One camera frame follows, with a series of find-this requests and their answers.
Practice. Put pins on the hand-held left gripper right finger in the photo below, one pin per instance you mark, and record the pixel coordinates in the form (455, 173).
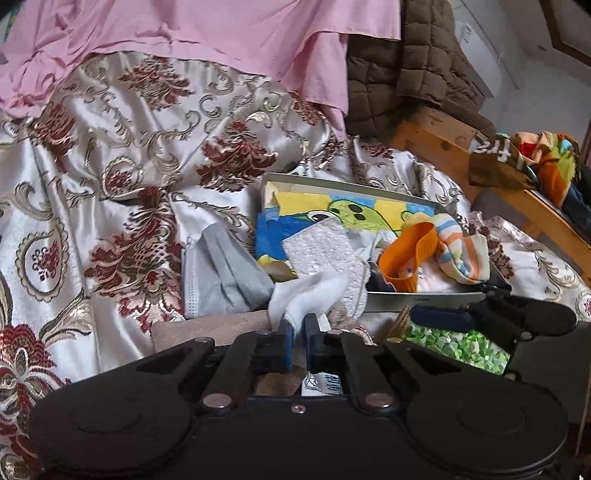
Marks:
(313, 344)

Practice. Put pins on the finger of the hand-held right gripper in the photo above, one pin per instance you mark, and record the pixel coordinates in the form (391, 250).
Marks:
(495, 290)
(438, 318)

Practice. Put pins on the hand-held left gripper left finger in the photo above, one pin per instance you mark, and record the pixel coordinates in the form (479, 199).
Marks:
(285, 346)

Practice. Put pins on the grey shallow box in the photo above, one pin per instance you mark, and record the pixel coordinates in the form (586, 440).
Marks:
(425, 302)

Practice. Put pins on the striped sock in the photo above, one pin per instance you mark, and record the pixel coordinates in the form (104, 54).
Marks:
(464, 254)

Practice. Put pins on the white sock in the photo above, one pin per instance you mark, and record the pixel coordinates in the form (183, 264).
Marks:
(300, 295)

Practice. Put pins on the orange sock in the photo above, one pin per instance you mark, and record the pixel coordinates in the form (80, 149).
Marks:
(406, 258)

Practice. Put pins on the green patterned cloth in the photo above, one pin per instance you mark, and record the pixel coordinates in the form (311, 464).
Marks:
(457, 344)

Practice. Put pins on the white printed garment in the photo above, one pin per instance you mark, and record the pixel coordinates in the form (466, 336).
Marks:
(429, 279)

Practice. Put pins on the white labelled packet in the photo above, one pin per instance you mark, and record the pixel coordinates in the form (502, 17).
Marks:
(323, 385)

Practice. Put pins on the dark sock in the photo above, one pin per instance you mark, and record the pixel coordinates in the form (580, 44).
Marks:
(383, 282)

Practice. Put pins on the beige cloth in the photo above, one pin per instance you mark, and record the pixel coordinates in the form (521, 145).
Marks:
(207, 330)

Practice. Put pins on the grey face mask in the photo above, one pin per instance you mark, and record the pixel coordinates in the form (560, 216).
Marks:
(221, 277)

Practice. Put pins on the white textured cloth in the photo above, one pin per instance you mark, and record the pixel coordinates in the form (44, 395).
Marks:
(323, 247)

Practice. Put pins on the brown printed bag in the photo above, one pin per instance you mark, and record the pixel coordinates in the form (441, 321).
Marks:
(498, 164)

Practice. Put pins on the colourful cloth pile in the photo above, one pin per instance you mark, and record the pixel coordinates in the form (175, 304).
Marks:
(556, 170)

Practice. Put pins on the yellow cartoon print cloth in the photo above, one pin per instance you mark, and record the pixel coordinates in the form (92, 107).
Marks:
(314, 207)

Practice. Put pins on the white air conditioner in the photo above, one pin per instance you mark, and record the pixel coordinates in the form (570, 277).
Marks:
(482, 55)

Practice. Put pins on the brown quilted blanket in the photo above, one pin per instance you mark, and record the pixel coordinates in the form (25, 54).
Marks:
(415, 60)

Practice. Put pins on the floral satin bedspread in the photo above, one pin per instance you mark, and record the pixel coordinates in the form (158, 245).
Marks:
(92, 184)

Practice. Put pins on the pink sheet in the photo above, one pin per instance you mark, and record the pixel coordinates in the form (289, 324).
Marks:
(184, 32)

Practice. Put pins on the wooden bed frame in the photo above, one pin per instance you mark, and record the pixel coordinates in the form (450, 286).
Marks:
(434, 134)

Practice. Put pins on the wooden picture frame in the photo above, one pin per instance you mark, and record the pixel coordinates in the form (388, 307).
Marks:
(568, 27)

